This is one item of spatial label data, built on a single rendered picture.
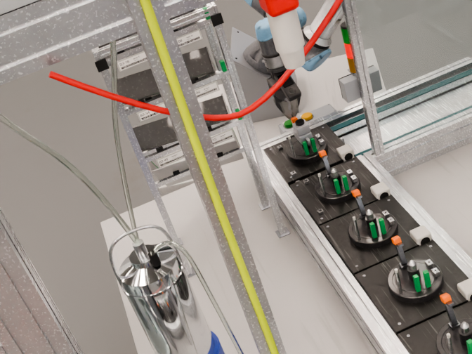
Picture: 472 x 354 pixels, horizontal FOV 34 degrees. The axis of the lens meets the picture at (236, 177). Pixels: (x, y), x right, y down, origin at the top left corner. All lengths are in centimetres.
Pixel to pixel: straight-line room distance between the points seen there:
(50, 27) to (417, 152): 171
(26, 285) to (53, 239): 323
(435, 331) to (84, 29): 118
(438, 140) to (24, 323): 168
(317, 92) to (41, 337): 207
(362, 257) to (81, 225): 257
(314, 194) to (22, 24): 148
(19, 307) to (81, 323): 257
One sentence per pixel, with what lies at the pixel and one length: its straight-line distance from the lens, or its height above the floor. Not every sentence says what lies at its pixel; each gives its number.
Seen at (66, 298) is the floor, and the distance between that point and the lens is 402.
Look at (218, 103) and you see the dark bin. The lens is 224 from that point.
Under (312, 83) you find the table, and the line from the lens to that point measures 322.
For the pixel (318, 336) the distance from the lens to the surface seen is 213.
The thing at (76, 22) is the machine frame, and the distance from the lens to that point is 110.
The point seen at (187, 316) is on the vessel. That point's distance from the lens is 169.
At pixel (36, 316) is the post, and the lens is 129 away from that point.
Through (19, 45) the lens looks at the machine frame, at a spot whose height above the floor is 205.
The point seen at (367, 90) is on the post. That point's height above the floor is 120.
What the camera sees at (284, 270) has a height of 86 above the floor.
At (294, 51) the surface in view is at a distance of 110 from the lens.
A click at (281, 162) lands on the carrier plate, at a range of 259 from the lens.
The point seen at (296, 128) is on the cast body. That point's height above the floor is 108.
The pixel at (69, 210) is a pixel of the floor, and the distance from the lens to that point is 463.
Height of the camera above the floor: 241
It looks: 34 degrees down
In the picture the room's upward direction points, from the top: 19 degrees counter-clockwise
